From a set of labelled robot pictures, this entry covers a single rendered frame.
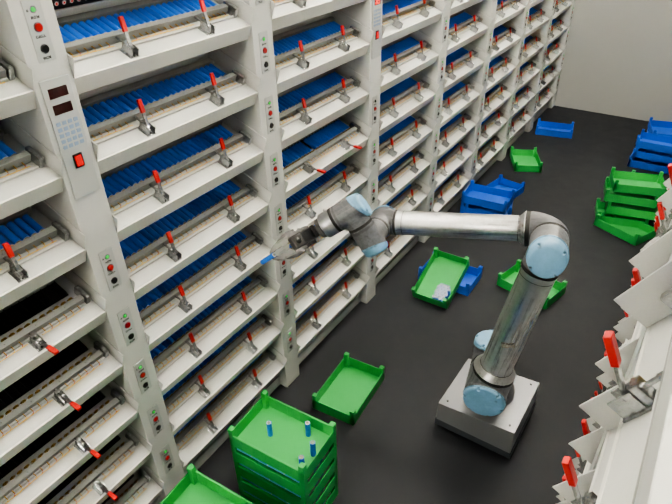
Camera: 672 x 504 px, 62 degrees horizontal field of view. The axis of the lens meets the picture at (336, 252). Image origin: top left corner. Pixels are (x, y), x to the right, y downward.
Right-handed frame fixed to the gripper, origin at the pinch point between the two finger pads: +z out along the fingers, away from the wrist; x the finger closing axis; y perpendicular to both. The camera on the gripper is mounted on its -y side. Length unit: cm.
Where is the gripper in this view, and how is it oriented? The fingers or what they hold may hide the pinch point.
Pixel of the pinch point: (273, 255)
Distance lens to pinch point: 196.6
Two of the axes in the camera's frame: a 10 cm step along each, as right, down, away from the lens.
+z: -8.4, 4.7, 2.9
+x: -4.9, -8.7, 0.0
